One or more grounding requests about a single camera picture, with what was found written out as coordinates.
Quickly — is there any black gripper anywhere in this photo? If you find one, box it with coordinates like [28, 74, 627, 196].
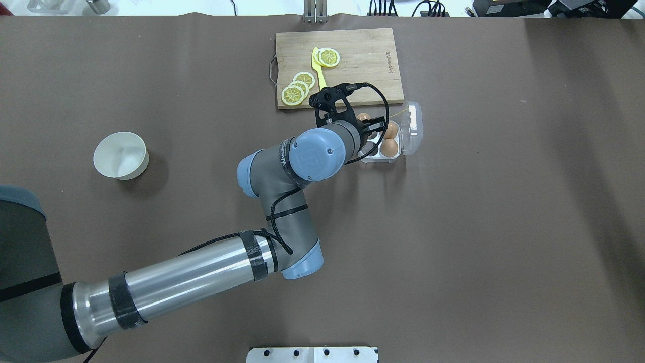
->
[359, 116, 385, 140]

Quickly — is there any brown egg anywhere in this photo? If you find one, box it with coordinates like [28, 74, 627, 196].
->
[356, 113, 371, 123]
[380, 139, 400, 158]
[383, 121, 399, 139]

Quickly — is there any clear plastic egg box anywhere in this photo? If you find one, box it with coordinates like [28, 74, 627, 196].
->
[359, 101, 424, 163]

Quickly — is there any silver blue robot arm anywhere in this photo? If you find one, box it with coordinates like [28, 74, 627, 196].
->
[2, 113, 366, 362]

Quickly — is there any yellow plastic knife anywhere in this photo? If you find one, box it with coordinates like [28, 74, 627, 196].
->
[311, 47, 327, 90]

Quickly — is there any lemon slice middle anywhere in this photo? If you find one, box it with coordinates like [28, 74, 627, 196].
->
[290, 80, 309, 96]

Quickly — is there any lemon slice on knife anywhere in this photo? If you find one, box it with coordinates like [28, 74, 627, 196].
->
[313, 48, 341, 68]

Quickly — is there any lemon slice back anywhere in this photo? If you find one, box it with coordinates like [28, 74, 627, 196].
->
[293, 71, 316, 90]

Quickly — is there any lemon slice front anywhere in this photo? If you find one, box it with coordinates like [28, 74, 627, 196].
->
[281, 85, 306, 106]

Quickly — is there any wooden cutting board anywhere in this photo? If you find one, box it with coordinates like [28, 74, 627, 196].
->
[276, 28, 405, 110]

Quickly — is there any white mounting plate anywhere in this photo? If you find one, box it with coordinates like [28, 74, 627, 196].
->
[246, 346, 379, 362]

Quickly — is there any white paper bowl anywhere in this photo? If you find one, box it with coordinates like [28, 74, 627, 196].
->
[93, 131, 149, 180]

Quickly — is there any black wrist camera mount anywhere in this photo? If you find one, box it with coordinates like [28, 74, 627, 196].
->
[308, 83, 361, 127]

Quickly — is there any aluminium frame post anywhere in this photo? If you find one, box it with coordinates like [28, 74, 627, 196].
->
[303, 0, 329, 24]

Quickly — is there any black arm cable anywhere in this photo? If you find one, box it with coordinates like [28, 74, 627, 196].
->
[176, 82, 390, 263]

